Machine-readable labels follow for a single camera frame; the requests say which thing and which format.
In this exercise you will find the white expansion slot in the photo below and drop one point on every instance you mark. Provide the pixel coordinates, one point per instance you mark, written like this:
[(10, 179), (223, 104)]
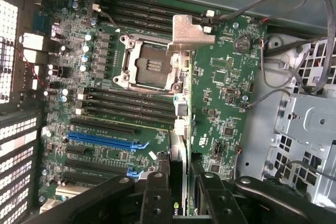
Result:
[(71, 190)]

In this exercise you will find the perforated silver drive cage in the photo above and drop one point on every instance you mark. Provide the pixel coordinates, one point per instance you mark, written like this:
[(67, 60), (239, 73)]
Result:
[(302, 119)]

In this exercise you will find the blue expansion slot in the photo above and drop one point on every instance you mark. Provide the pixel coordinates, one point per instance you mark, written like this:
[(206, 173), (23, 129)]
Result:
[(99, 140)]

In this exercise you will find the round coin battery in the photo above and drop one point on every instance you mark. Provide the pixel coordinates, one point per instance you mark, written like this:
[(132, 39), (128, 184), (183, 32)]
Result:
[(242, 44)]

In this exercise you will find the metal CPU socket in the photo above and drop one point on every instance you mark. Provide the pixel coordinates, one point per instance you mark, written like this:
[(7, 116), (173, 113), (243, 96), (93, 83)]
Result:
[(147, 64)]

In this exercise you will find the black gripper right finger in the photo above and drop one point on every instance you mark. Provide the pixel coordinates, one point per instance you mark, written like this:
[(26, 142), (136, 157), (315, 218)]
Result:
[(220, 203)]

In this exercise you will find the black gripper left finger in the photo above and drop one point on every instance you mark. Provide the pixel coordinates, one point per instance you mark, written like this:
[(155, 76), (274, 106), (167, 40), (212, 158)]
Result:
[(155, 203)]

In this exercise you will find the green motherboard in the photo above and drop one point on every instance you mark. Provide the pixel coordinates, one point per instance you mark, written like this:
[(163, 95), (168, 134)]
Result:
[(225, 77)]

